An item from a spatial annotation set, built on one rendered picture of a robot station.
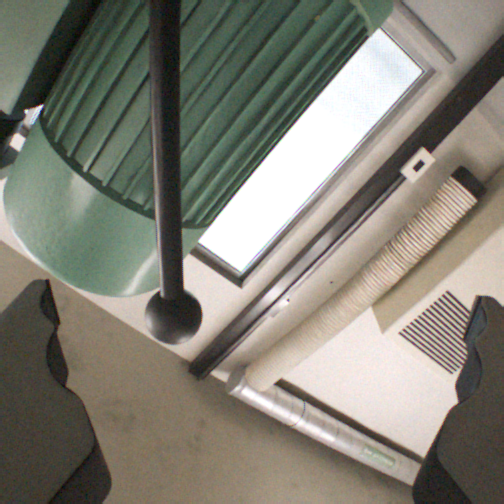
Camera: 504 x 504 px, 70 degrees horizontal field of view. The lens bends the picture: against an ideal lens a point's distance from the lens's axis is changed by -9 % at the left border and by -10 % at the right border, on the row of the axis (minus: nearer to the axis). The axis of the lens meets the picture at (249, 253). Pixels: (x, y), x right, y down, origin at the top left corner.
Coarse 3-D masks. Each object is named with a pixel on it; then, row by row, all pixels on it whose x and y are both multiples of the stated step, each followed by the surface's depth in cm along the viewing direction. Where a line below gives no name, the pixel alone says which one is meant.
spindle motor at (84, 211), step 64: (128, 0) 22; (192, 0) 20; (256, 0) 20; (320, 0) 21; (384, 0) 22; (64, 64) 27; (128, 64) 22; (192, 64) 22; (256, 64) 23; (320, 64) 25; (64, 128) 25; (128, 128) 24; (192, 128) 24; (256, 128) 25; (64, 192) 26; (128, 192) 25; (192, 192) 28; (64, 256) 28; (128, 256) 29
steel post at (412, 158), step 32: (480, 64) 132; (448, 96) 141; (480, 96) 136; (416, 128) 149; (448, 128) 142; (416, 160) 146; (384, 192) 154; (352, 224) 163; (320, 256) 170; (288, 288) 178; (256, 320) 187; (224, 352) 195
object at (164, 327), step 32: (160, 0) 15; (160, 32) 16; (160, 64) 16; (160, 96) 17; (160, 128) 18; (160, 160) 18; (160, 192) 19; (160, 224) 20; (160, 256) 21; (160, 288) 22; (160, 320) 22; (192, 320) 22
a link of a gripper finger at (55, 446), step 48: (48, 288) 11; (0, 336) 9; (48, 336) 9; (0, 384) 7; (48, 384) 7; (0, 432) 6; (48, 432) 6; (0, 480) 6; (48, 480) 6; (96, 480) 6
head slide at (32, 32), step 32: (0, 0) 21; (32, 0) 21; (64, 0) 21; (96, 0) 24; (0, 32) 22; (32, 32) 22; (64, 32) 24; (0, 64) 23; (32, 64) 23; (0, 96) 24; (32, 96) 26
